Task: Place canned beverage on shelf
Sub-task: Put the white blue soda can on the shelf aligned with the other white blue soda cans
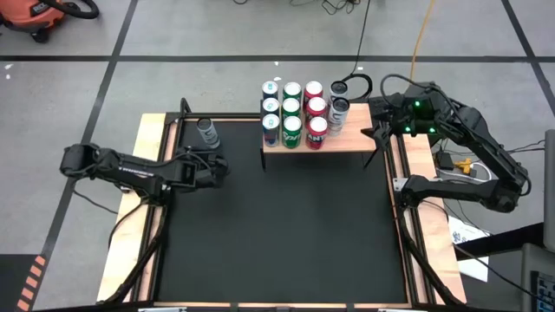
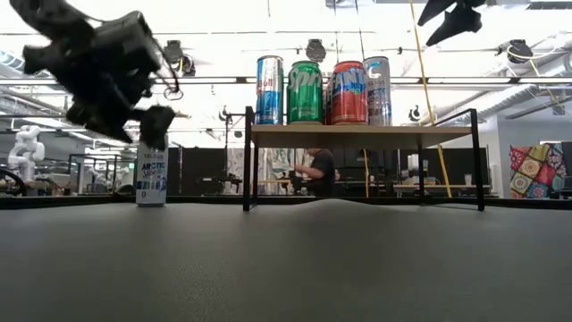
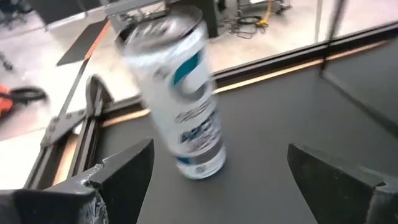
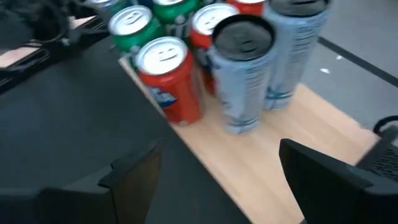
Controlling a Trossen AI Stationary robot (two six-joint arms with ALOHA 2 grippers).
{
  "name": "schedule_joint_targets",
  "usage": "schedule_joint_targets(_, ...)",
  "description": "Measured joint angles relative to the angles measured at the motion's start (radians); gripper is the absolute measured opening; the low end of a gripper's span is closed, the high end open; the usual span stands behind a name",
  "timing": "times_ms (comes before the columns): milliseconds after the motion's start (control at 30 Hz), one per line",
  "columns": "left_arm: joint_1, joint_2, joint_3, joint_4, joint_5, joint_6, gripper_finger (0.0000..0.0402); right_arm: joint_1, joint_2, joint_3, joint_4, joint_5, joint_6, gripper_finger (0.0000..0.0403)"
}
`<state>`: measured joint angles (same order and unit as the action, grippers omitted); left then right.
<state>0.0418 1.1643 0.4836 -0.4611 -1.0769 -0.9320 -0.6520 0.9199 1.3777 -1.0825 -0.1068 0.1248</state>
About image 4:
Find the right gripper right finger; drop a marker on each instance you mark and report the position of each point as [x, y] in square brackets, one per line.
[326, 193]

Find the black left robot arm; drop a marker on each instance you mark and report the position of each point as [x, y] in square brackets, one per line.
[31, 21]

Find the wooden shelf with black legs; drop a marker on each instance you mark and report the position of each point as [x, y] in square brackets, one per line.
[273, 124]

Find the white paper scrap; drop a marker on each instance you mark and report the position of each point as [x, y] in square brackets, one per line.
[325, 71]

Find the silver Celsius Arctic Vibe can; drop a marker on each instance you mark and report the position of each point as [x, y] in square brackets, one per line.
[245, 93]
[295, 56]

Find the black perforated computer case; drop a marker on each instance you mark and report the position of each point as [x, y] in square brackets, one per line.
[387, 158]

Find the red Fanta strawberry can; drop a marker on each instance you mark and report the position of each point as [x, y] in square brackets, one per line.
[247, 7]
[214, 18]
[174, 93]

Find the green Sprite can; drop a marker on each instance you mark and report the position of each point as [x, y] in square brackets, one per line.
[174, 14]
[133, 21]

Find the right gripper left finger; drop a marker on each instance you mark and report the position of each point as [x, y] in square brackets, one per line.
[133, 186]

